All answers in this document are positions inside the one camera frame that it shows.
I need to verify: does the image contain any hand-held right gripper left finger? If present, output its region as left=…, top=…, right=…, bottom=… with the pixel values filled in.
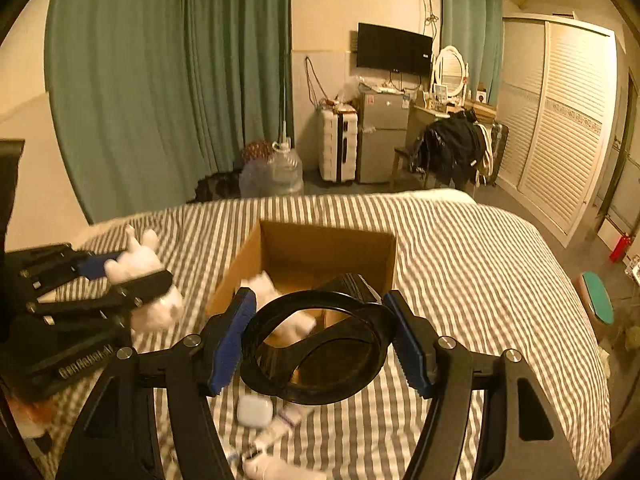
left=55, top=287, right=258, bottom=480

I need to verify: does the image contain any orange white plush toy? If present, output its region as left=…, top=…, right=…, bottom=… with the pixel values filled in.
left=4, top=389, right=57, bottom=440

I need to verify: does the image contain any wooden dressing table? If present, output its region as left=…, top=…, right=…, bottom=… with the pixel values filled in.
left=407, top=99, right=499, bottom=148

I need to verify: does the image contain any red patterned cloth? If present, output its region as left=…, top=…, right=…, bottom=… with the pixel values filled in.
left=242, top=140, right=274, bottom=164

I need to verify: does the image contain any red fire extinguisher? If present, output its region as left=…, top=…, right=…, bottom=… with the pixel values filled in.
left=608, top=232, right=632, bottom=264

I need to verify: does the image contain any white louvred wardrobe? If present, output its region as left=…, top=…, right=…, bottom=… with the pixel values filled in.
left=492, top=12, right=619, bottom=249

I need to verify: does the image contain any black television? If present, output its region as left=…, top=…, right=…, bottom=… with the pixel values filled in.
left=356, top=22, right=434, bottom=76

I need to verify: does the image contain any white earbuds case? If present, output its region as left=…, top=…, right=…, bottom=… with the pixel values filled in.
left=236, top=395, right=274, bottom=429

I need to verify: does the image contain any clear water jug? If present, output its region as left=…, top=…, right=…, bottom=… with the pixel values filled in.
left=239, top=121, right=305, bottom=199

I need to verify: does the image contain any green stool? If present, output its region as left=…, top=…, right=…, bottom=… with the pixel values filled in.
left=577, top=271, right=615, bottom=342

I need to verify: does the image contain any wooden chair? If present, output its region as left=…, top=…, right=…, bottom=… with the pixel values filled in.
left=389, top=146, right=427, bottom=192

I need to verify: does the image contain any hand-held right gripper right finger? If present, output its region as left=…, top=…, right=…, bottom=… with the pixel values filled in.
left=382, top=289, right=583, bottom=480

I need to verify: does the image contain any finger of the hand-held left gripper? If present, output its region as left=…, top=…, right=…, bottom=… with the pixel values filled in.
left=5, top=243, right=120, bottom=295
left=24, top=269, right=174, bottom=333

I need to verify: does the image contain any narrow green curtain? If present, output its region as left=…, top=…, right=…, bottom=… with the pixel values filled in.
left=437, top=0, right=504, bottom=107

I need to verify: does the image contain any silver small fridge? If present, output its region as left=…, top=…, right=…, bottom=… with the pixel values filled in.
left=357, top=92, right=412, bottom=185

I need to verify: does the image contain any cardboard box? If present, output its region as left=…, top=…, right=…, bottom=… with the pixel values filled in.
left=206, top=220, right=398, bottom=333

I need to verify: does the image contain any wide green curtain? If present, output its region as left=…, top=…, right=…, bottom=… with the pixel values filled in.
left=44, top=0, right=294, bottom=224

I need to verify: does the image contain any white suitcase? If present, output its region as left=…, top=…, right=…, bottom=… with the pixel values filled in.
left=318, top=107, right=360, bottom=184

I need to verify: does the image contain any black bag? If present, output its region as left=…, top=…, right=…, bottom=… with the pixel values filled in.
left=194, top=171, right=244, bottom=204

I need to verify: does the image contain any black jacket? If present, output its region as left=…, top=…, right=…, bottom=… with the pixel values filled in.
left=410, top=115, right=484, bottom=187

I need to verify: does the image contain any dark suitcase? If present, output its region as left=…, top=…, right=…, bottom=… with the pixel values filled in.
left=487, top=122, right=510, bottom=184

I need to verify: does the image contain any white oval vanity mirror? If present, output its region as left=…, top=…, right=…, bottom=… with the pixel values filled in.
left=431, top=45, right=471, bottom=99

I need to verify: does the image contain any white tube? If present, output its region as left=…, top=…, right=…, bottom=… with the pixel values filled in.
left=225, top=402, right=321, bottom=462

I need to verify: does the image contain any small white plush toy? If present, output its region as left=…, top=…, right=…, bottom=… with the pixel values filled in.
left=239, top=270, right=319, bottom=350

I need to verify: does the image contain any grey striped bed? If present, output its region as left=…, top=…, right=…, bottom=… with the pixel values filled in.
left=10, top=189, right=614, bottom=480

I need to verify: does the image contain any black round mirror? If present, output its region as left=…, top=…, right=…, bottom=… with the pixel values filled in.
left=240, top=272, right=401, bottom=407

